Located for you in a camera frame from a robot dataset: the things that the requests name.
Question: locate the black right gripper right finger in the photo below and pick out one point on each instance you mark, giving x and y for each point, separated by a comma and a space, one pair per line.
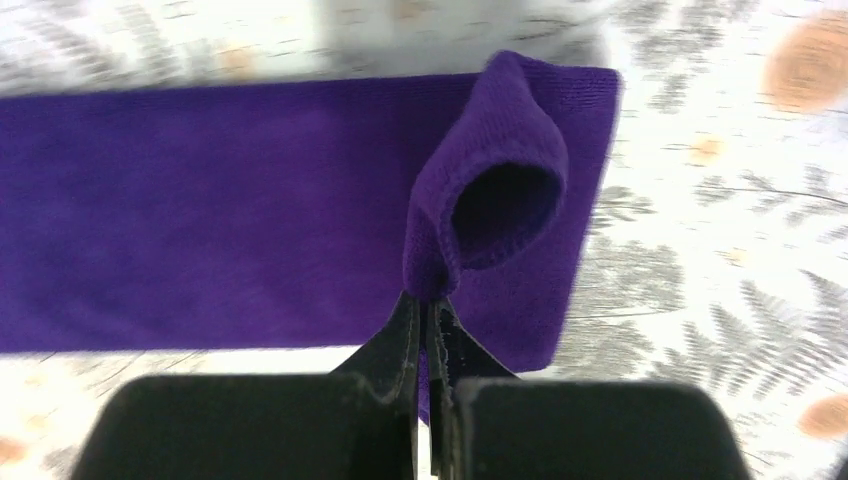
486, 423

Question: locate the floral patterned table mat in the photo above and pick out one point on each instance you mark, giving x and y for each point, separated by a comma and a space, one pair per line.
718, 249

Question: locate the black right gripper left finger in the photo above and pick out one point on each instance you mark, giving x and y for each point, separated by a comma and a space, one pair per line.
358, 421

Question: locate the purple towel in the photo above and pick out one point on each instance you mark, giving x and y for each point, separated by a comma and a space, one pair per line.
292, 215

